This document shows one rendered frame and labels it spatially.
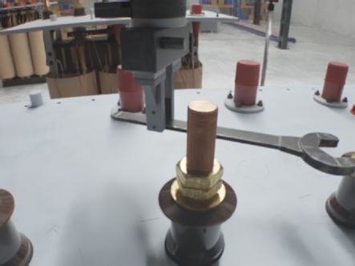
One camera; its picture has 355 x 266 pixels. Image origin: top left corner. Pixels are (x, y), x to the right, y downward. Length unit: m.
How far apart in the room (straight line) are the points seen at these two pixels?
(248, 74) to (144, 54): 0.47
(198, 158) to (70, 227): 0.24
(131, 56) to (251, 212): 0.29
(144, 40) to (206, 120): 0.12
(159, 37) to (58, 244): 0.31
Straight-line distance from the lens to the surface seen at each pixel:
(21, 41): 6.12
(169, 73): 0.39
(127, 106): 0.70
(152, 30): 0.32
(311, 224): 0.45
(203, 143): 0.25
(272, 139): 0.38
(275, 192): 0.48
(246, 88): 0.75
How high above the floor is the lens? 1.67
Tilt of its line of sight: 29 degrees down
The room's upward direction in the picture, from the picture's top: straight up
